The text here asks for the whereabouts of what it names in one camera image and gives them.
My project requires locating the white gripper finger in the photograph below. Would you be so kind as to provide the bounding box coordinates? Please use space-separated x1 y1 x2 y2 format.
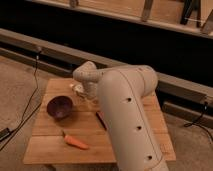
85 97 98 104
72 84 84 94

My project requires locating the purple ceramic bowl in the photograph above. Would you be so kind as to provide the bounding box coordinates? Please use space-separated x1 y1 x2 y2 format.
47 96 73 119

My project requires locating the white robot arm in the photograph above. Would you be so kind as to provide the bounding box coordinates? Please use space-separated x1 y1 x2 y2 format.
73 61 169 171

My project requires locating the orange carrot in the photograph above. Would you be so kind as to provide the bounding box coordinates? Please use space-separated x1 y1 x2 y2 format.
62 132 89 150

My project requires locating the black device on floor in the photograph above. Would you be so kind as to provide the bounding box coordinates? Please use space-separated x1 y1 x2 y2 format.
0 128 11 142

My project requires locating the black cable left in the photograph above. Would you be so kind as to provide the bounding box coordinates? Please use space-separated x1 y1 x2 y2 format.
0 49 44 152

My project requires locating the black cable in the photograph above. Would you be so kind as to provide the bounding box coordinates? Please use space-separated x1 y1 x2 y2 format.
183 100 213 141
0 49 44 152

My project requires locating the black cable right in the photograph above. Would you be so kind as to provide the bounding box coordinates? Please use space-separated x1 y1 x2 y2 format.
183 100 213 141

